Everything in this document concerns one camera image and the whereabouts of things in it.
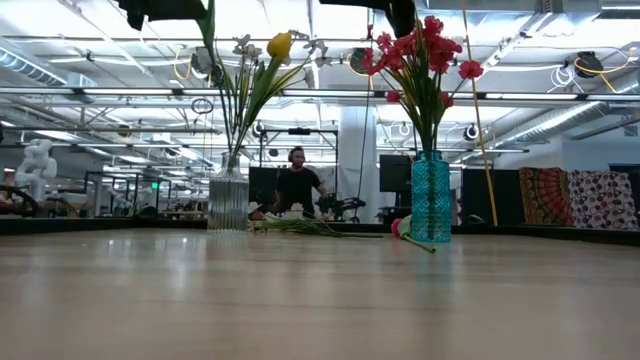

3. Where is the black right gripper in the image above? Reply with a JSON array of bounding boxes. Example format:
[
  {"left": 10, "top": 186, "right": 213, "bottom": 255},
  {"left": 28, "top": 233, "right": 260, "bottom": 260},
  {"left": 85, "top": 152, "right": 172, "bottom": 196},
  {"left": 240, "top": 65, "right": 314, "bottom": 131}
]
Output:
[{"left": 319, "top": 0, "right": 416, "bottom": 39}]

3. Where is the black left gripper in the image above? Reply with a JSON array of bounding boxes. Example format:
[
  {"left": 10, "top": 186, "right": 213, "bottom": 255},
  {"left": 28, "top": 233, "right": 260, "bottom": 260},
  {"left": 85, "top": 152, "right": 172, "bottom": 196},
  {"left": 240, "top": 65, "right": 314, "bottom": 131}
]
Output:
[{"left": 118, "top": 0, "right": 209, "bottom": 31}]

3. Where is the dense red flower bunch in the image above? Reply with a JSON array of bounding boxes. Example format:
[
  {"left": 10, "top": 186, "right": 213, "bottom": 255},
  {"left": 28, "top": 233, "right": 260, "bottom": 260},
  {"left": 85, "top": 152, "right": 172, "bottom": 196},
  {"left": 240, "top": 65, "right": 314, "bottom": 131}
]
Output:
[{"left": 379, "top": 14, "right": 464, "bottom": 154}]

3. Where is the white artificial flower bunch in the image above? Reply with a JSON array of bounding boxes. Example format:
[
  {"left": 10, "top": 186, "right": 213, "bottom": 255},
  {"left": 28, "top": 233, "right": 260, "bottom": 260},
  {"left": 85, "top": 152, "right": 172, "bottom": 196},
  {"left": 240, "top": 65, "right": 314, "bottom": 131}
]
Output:
[
  {"left": 219, "top": 33, "right": 334, "bottom": 161},
  {"left": 247, "top": 201, "right": 385, "bottom": 239}
]

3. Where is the yellow artificial tulip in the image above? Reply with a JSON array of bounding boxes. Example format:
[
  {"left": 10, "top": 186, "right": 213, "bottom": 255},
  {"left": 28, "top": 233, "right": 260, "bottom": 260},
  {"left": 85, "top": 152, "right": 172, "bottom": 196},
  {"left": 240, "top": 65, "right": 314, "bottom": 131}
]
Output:
[{"left": 234, "top": 32, "right": 294, "bottom": 166}]

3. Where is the red artificial tulip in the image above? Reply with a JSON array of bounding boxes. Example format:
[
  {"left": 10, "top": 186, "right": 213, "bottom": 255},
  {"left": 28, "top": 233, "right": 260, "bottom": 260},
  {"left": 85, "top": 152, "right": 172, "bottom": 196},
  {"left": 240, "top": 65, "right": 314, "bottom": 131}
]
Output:
[{"left": 390, "top": 214, "right": 438, "bottom": 255}]

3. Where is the teal textured glass vase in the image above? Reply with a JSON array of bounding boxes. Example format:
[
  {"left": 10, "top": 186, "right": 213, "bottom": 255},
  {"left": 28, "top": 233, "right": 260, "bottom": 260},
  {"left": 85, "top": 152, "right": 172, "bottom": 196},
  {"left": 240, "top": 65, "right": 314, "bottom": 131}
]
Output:
[{"left": 410, "top": 150, "right": 452, "bottom": 244}]

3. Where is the clear ribbed glass vase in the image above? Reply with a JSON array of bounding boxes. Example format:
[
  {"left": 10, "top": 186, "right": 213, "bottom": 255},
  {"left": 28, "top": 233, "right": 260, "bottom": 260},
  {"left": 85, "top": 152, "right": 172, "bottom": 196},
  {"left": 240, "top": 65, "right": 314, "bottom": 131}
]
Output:
[{"left": 207, "top": 152, "right": 250, "bottom": 232}]

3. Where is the sparse red flower sprig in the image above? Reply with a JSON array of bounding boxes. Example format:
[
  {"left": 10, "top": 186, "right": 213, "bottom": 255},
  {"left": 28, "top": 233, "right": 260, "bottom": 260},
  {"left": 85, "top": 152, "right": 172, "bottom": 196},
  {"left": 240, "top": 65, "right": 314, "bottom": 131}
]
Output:
[{"left": 360, "top": 23, "right": 485, "bottom": 154}]

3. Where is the black monitor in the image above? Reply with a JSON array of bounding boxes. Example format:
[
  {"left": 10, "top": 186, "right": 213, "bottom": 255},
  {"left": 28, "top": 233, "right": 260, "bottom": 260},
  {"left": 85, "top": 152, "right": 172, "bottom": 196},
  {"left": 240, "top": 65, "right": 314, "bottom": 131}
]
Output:
[{"left": 378, "top": 154, "right": 414, "bottom": 194}]

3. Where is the person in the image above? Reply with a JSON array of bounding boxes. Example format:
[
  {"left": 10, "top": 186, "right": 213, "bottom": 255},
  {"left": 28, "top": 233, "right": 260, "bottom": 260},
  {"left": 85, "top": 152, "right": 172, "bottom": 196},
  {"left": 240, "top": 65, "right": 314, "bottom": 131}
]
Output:
[{"left": 272, "top": 145, "right": 331, "bottom": 221}]

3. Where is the black partition panel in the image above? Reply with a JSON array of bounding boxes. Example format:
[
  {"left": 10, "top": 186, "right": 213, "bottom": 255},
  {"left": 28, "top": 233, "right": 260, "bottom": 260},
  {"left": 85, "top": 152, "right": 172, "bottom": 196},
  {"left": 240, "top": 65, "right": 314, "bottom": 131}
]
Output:
[{"left": 462, "top": 168, "right": 521, "bottom": 226}]

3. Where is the white humanoid robot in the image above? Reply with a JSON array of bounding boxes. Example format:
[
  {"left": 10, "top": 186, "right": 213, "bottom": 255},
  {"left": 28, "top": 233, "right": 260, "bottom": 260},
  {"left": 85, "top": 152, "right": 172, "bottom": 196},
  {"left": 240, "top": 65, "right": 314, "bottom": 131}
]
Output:
[{"left": 14, "top": 138, "right": 59, "bottom": 202}]

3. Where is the orange patterned cloth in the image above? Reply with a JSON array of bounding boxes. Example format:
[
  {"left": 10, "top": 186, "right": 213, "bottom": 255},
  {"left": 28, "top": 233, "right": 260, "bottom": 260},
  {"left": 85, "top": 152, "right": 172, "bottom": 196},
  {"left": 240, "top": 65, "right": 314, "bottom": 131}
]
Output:
[{"left": 518, "top": 167, "right": 574, "bottom": 227}]

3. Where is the black curved tube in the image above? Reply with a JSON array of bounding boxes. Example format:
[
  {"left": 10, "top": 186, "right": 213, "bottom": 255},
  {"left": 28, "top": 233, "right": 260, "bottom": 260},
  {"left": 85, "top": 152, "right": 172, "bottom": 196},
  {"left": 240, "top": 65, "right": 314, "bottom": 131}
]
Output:
[{"left": 0, "top": 184, "right": 40, "bottom": 219}]

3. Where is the white purple patterned cloth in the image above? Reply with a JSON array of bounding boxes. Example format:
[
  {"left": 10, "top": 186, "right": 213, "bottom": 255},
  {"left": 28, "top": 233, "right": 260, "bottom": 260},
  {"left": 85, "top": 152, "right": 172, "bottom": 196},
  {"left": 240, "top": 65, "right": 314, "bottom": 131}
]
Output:
[{"left": 567, "top": 169, "right": 634, "bottom": 231}]

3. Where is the black metal rig frame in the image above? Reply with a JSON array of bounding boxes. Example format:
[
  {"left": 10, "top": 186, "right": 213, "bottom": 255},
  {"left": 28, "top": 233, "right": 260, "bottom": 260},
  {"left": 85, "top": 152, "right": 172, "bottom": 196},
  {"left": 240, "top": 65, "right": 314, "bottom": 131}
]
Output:
[{"left": 257, "top": 126, "right": 340, "bottom": 221}]

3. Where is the black reel with yellow cable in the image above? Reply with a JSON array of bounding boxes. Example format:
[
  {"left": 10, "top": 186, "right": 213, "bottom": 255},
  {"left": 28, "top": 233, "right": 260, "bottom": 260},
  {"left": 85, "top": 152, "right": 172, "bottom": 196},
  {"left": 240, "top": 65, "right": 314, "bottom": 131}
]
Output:
[{"left": 573, "top": 48, "right": 637, "bottom": 82}]

